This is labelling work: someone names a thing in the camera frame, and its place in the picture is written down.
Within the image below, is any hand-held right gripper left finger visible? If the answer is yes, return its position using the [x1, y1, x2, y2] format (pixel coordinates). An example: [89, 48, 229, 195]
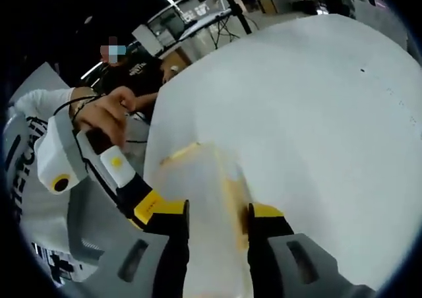
[80, 198, 191, 298]

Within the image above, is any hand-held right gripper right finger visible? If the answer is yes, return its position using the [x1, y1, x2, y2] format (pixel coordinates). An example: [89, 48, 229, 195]
[243, 202, 377, 298]

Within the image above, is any person's left hand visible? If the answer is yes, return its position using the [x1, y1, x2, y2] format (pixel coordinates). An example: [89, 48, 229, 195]
[71, 86, 138, 148]

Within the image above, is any person's white printed shirt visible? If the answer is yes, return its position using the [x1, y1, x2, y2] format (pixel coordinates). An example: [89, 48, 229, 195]
[5, 108, 100, 279]

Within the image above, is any brown wooden cabinet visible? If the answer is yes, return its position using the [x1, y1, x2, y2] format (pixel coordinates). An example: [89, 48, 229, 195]
[163, 49, 195, 81]

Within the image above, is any white box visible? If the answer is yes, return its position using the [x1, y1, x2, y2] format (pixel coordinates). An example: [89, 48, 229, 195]
[131, 24, 163, 57]

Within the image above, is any white side desk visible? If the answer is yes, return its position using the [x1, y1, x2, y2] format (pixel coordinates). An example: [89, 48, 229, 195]
[146, 9, 233, 48]

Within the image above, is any black tripod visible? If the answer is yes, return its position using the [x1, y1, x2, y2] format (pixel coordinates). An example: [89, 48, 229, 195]
[217, 0, 254, 37]

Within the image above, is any brown cardboard box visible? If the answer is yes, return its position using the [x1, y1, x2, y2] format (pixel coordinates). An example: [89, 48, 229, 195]
[256, 0, 278, 15]

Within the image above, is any black wrist cord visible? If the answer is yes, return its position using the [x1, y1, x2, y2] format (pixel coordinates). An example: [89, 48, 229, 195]
[54, 94, 102, 123]

